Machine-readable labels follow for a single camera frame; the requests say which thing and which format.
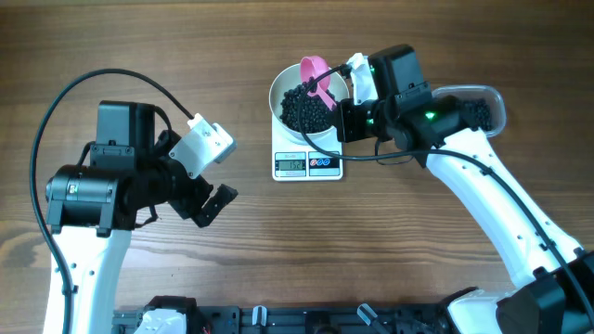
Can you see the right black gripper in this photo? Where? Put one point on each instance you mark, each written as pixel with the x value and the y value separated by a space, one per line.
pixel 343 112

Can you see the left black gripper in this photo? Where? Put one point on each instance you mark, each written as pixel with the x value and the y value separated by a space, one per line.
pixel 190 204

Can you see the pink plastic measuring scoop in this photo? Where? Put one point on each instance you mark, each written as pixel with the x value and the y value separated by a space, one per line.
pixel 313 67

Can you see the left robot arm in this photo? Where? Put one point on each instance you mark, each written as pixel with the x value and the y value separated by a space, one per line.
pixel 92 205

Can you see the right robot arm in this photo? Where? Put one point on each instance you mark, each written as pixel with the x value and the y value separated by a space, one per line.
pixel 447 131

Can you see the black beans in bowl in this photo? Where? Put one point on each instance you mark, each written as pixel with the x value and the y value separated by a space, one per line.
pixel 313 111

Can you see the white digital kitchen scale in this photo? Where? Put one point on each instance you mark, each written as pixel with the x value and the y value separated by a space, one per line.
pixel 293 160

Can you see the white bowl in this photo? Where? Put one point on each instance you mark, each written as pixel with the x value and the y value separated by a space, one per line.
pixel 288 79

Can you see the black peppercorns pile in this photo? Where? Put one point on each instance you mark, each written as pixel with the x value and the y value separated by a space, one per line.
pixel 480 111

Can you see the clear plastic container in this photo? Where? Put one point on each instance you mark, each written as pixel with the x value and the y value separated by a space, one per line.
pixel 493 99

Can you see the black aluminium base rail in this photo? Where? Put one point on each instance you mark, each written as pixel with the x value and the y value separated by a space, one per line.
pixel 169 314

